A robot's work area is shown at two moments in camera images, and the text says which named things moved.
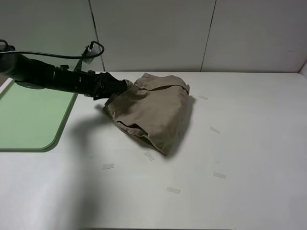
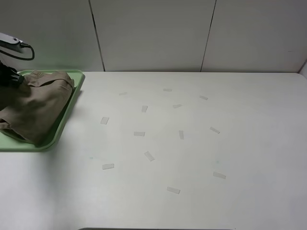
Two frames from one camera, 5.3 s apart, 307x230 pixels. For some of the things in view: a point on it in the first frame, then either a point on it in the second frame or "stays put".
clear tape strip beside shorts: (181, 135) stays put
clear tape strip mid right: (214, 130) stays put
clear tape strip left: (106, 166) stays put
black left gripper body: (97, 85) -> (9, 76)
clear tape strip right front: (218, 175) stays put
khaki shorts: (153, 112) -> (32, 112)
